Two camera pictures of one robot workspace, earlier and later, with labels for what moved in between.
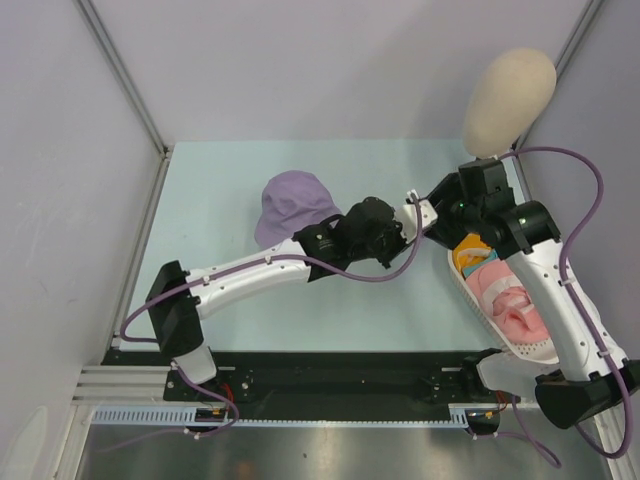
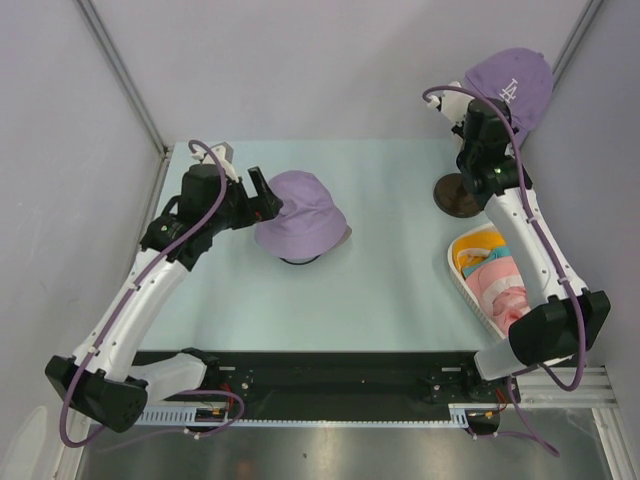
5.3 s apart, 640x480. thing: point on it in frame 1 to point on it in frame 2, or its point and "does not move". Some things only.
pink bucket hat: x=506 y=302 does not move
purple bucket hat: x=292 y=201 does not move
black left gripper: x=399 y=243 to x=263 y=207
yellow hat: x=470 y=251 does not move
